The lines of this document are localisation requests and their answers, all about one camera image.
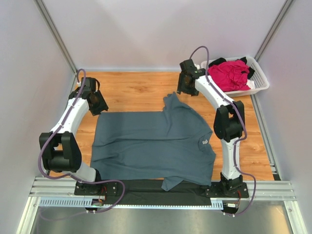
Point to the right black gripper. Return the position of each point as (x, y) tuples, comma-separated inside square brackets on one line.
[(180, 87)]

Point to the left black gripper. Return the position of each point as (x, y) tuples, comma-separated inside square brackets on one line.
[(103, 106)]

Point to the grey blue t shirt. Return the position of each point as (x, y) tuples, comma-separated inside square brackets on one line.
[(172, 144)]

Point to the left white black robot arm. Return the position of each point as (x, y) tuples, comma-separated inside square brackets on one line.
[(59, 150)]

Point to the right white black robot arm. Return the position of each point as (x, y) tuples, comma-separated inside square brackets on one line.
[(228, 123)]

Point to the magenta t shirt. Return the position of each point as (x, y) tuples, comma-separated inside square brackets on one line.
[(230, 80)]

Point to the white garment in basket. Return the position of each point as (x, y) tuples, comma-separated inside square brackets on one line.
[(250, 84)]

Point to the white plastic laundry basket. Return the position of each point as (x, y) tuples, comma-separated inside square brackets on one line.
[(259, 78)]

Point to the rear aluminium table rail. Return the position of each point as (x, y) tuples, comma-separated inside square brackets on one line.
[(133, 70)]

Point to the left aluminium frame post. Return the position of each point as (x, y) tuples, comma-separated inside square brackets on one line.
[(55, 33)]

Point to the aluminium frame post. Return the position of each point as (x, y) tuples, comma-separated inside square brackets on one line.
[(55, 33), (273, 29)]

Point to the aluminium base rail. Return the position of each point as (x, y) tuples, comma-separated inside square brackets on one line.
[(265, 190)]

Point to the right aluminium frame post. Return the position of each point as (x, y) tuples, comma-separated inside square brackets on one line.
[(273, 29)]

